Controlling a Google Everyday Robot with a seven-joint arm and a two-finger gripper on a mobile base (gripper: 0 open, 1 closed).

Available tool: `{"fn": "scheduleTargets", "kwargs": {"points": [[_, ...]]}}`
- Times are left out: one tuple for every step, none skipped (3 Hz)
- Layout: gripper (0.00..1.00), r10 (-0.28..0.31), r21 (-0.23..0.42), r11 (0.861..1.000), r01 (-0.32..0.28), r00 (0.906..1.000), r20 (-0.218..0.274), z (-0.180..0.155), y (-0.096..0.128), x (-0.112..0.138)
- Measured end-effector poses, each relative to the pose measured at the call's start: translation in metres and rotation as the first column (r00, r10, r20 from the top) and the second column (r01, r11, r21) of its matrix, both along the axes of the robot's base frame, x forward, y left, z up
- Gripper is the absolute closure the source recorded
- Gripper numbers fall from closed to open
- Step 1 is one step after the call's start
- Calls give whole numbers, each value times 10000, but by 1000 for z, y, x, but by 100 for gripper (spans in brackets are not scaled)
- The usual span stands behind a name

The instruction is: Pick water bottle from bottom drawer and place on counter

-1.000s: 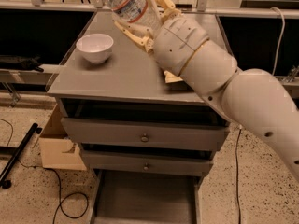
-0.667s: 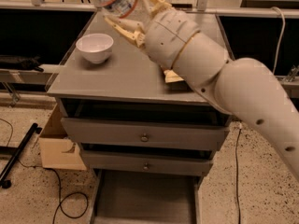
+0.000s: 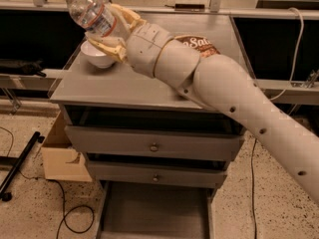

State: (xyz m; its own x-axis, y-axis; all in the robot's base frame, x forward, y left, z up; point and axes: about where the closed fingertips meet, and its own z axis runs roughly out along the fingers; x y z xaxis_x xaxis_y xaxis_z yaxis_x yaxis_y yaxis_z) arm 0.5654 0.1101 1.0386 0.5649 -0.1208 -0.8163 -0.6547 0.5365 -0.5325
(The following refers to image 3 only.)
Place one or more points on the black cloth on rail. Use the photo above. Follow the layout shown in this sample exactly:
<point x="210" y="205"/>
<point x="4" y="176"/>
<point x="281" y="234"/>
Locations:
<point x="21" y="67"/>

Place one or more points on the black metal stand pole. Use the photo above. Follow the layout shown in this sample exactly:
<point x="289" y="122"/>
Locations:
<point x="13" y="164"/>

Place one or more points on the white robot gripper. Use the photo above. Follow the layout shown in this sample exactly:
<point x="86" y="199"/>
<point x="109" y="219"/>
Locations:
<point x="146" y="47"/>

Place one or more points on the cardboard box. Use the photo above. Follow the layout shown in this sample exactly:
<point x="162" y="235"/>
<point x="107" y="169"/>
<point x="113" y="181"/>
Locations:
<point x="60" y="160"/>

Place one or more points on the grey open bottom drawer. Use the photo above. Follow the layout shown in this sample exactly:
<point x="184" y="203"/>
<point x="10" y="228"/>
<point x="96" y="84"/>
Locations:
<point x="147" y="211"/>

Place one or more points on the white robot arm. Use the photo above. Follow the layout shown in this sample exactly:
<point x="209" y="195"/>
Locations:
<point x="214" y="82"/>

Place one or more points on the grey top drawer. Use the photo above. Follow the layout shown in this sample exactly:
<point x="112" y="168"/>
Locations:
<point x="152" y="143"/>

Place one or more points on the clear plastic water bottle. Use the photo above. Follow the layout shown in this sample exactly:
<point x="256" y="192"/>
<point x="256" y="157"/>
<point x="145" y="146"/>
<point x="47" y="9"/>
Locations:
<point x="95" y="17"/>

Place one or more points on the metal barrier rail frame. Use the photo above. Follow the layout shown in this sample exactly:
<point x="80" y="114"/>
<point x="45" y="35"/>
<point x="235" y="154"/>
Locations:
<point x="47" y="40"/>

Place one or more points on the brown sea salt chip bag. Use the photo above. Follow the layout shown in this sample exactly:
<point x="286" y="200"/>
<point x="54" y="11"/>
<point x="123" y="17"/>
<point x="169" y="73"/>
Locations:
<point x="199" y="43"/>

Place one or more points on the grey middle drawer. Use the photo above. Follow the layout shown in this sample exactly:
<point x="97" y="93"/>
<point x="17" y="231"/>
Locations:
<point x="156" y="174"/>

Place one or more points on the grey wooden drawer cabinet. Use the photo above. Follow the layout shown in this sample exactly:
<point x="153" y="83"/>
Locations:
<point x="119" y="87"/>

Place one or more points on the white ceramic bowl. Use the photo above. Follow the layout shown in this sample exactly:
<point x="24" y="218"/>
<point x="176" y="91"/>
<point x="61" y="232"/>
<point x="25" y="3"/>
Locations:
<point x="96" y="57"/>

